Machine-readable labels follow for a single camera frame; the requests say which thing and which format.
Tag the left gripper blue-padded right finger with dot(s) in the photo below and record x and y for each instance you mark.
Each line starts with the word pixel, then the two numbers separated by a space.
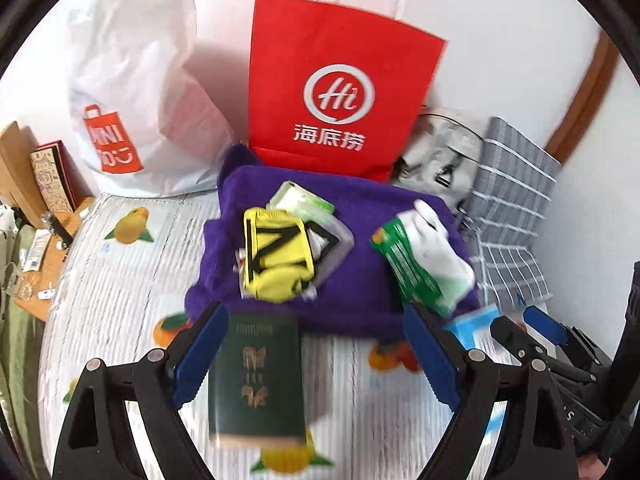
pixel 534 440

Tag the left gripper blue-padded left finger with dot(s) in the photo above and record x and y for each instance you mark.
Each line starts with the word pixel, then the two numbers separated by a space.
pixel 96 441

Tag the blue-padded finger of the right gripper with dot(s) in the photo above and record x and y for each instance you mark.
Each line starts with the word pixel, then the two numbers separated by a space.
pixel 515 340
pixel 547 324

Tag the white and mint glove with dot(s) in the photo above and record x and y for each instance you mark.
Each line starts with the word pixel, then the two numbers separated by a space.
pixel 429 245

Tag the green snack packet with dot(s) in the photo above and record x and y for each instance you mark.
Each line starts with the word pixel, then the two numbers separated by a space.
pixel 416 285

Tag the clear fruit-print pouch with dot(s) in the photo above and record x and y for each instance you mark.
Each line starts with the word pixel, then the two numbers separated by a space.
pixel 331 242

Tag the yellow pouch with black straps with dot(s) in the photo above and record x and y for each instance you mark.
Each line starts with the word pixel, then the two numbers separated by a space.
pixel 277 263

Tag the green tissue pack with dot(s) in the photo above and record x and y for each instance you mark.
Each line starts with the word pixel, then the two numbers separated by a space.
pixel 300 202

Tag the person's right hand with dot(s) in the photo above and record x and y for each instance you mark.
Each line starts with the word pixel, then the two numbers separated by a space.
pixel 590 467

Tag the blue tissue box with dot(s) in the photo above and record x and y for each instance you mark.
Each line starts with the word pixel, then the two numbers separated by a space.
pixel 473 332

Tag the purple towel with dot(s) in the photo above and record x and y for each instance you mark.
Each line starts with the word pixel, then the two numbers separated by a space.
pixel 360 296

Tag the white tube on nightstand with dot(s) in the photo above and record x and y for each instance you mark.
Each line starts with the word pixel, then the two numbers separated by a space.
pixel 46 294

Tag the grey checked cushion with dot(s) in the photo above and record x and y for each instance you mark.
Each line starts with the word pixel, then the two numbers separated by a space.
pixel 509 197

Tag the wooden nightstand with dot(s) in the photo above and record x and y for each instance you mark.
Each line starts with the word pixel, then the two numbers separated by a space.
pixel 52 264

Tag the clear glass cup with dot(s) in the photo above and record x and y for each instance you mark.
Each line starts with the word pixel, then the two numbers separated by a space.
pixel 14 283

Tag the white packet on nightstand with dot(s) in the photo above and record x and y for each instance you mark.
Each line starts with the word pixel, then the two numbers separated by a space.
pixel 37 250

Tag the grey canvas bag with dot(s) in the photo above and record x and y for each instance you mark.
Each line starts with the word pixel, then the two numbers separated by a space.
pixel 442 155

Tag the small dark bottle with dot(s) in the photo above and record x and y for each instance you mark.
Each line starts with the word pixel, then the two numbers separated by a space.
pixel 55 227

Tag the colourful bedding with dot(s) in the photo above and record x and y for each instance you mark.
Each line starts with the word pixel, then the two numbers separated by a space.
pixel 7 239

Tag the patterned book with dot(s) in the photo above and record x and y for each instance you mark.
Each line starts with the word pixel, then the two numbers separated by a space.
pixel 52 175

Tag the wooden bed headboard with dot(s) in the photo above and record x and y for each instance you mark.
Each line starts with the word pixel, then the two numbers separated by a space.
pixel 19 188

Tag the white Miniso plastic bag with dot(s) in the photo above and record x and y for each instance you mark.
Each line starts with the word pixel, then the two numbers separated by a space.
pixel 148 126

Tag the red paper shopping bag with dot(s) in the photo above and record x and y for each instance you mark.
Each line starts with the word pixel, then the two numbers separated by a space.
pixel 333 88

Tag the brown wooden door frame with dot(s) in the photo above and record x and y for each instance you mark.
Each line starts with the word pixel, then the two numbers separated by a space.
pixel 587 100

